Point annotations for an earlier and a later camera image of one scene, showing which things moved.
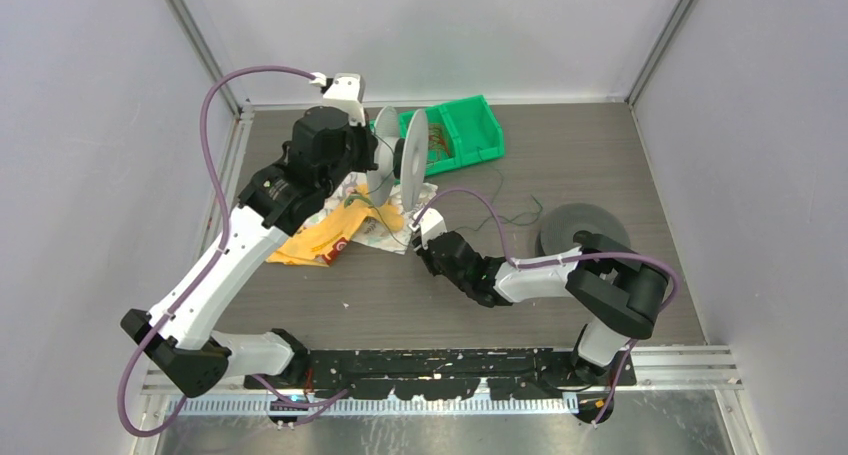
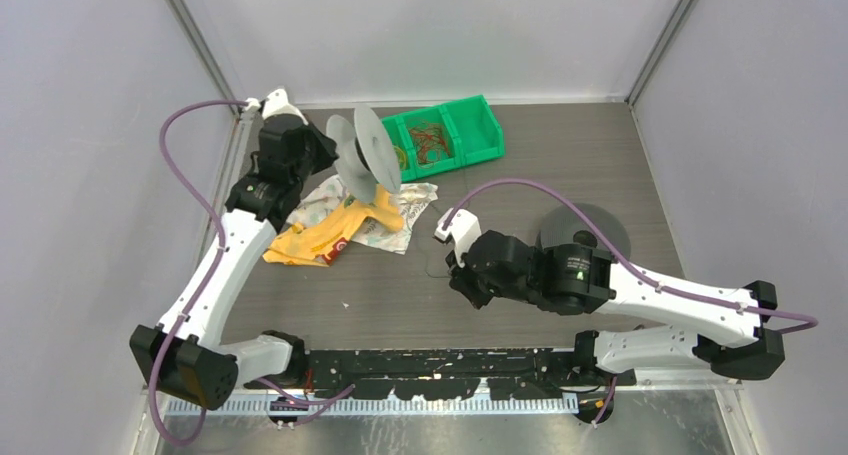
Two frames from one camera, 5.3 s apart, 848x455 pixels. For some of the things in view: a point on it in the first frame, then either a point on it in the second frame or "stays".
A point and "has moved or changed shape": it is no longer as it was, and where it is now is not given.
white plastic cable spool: x=404 y=159 has moved or changed shape
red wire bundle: x=437 y=140 stays
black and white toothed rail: x=445 y=374 stays
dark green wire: x=538 y=214 has moved or changed shape
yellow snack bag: x=324 y=240 stays
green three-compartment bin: x=459 y=133 stays
